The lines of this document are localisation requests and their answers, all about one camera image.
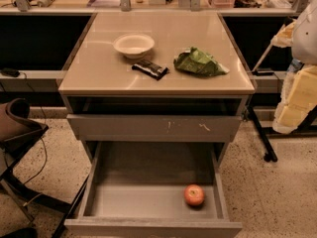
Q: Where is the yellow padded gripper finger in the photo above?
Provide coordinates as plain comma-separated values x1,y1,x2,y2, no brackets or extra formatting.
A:
272,65,317,134
270,22,295,48

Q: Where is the red apple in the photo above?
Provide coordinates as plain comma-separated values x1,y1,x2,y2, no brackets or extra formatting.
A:
184,184,205,206

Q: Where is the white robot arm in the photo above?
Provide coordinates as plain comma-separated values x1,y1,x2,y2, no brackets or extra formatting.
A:
270,0,317,134

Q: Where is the grey drawer cabinet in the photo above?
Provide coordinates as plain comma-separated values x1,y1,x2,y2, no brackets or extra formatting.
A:
59,11,256,159

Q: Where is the open middle drawer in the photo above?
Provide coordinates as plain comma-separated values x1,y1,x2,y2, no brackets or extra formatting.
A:
65,142,242,238

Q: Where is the closed top drawer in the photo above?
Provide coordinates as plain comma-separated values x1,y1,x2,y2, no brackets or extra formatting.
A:
67,114,241,142

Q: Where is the plastic water bottle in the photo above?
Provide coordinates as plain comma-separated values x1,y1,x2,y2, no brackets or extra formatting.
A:
287,59,303,73

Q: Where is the white stick with black base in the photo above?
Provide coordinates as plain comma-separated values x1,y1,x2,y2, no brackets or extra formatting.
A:
252,24,285,74

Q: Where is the black table leg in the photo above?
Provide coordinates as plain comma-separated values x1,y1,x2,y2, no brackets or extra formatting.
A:
248,106,277,163

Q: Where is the green chip bag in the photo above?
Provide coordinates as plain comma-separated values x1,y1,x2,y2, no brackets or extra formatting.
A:
173,47,230,77

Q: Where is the black snack bar wrapper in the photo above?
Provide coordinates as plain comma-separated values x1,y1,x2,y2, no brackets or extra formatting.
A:
132,59,169,80

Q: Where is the white paper bowl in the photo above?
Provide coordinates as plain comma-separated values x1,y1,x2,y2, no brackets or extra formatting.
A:
113,34,155,59

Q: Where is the black device on ledge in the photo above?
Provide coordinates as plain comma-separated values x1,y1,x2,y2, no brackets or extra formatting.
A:
0,68,20,77

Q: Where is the brown chair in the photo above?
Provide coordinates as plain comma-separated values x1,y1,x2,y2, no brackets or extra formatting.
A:
0,98,70,221

